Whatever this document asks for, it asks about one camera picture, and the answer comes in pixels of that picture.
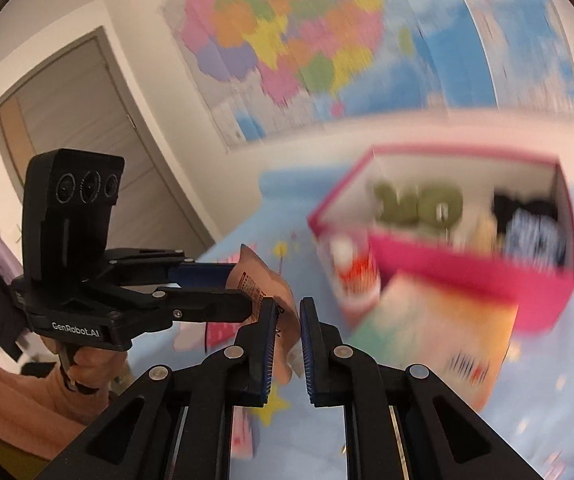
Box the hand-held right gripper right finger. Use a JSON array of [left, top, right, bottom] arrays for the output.
[[299, 297, 552, 480]]

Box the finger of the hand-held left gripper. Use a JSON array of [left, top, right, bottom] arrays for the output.
[[112, 286, 260, 331], [92, 247, 238, 287]]

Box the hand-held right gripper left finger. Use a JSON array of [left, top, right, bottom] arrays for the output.
[[32, 304, 278, 480]]

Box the pale pink packet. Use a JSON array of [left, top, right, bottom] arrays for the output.
[[227, 243, 305, 386]]

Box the pink cardboard box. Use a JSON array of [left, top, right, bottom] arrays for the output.
[[307, 144, 574, 333]]

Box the person's left forearm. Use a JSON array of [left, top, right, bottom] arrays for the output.
[[0, 352, 112, 461]]

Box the person's left hand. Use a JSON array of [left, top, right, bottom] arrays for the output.
[[42, 332, 130, 393]]

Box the grey door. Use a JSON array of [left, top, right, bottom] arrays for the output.
[[0, 27, 218, 281]]

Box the orange packet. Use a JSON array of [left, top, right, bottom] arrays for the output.
[[352, 272, 520, 413]]

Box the green patterned cloth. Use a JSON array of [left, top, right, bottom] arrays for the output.
[[373, 182, 465, 233]]

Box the beige cloth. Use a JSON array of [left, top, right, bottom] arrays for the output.
[[462, 210, 504, 252]]

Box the printed blue bedsheet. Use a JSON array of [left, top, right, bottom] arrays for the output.
[[172, 160, 574, 480]]

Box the black white striped cloth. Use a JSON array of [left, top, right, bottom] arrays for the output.
[[504, 207, 570, 268]]

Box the colourful wall map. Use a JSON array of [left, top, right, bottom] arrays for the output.
[[162, 0, 468, 153]]

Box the blue wall map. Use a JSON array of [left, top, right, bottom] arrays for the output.
[[452, 0, 574, 123]]

